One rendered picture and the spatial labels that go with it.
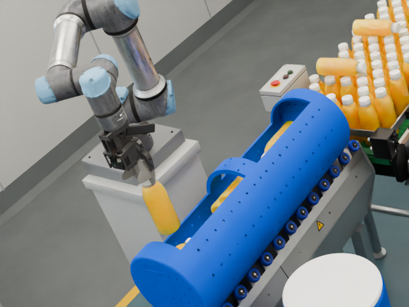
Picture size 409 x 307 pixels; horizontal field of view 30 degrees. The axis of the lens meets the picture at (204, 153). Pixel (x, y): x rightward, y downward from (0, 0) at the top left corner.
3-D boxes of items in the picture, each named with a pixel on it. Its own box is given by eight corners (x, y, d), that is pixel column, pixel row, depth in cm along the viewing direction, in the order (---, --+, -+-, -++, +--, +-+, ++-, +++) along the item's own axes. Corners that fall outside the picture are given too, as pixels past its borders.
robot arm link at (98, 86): (107, 60, 193) (104, 76, 186) (123, 96, 199) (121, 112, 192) (78, 69, 194) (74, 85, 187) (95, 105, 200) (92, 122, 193)
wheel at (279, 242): (268, 244, 243) (271, 242, 241) (274, 234, 245) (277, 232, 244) (279, 253, 243) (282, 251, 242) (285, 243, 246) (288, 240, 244)
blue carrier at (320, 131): (152, 317, 237) (114, 250, 224) (293, 150, 287) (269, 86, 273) (221, 338, 218) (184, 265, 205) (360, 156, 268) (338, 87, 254)
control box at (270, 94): (265, 111, 306) (258, 90, 300) (291, 84, 317) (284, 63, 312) (286, 113, 299) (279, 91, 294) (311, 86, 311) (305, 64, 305)
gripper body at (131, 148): (110, 170, 204) (92, 133, 198) (130, 150, 209) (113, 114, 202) (130, 173, 199) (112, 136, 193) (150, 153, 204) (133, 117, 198)
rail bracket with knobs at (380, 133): (370, 160, 274) (364, 137, 269) (378, 148, 278) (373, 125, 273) (395, 164, 268) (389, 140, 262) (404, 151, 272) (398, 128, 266)
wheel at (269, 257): (255, 260, 239) (258, 258, 237) (262, 250, 241) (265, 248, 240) (266, 269, 239) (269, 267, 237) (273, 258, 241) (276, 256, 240)
